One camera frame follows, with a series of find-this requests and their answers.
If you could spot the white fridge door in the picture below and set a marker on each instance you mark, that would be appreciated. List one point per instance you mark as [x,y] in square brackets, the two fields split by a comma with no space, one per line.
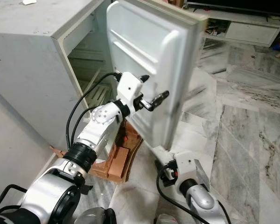
[158,42]

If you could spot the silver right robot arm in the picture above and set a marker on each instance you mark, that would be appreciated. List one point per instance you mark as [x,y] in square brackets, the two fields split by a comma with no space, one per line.
[203,198]

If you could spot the white small fridge body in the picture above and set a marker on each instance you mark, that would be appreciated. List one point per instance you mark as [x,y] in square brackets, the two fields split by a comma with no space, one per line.
[28,70]

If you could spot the red clay brick stack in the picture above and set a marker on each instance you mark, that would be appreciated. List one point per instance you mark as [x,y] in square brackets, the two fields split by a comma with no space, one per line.
[57,151]
[119,163]

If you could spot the grey robot left leg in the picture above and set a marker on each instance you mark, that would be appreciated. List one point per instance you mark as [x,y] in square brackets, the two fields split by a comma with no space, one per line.
[98,217]

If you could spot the white TV cabinet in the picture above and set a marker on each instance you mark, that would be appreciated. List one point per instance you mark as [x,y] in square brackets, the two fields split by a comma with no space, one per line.
[252,31]

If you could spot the white paper scrap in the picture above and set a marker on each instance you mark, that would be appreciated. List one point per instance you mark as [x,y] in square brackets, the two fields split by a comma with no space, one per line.
[29,2]

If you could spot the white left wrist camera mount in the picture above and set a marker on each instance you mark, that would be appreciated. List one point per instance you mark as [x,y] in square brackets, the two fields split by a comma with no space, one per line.
[130,88]

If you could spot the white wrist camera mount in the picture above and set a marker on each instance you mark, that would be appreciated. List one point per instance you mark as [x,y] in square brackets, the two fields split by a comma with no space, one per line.
[130,88]
[185,163]

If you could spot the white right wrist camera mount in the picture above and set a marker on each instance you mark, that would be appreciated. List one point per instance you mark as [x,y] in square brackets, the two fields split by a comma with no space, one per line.
[185,163]

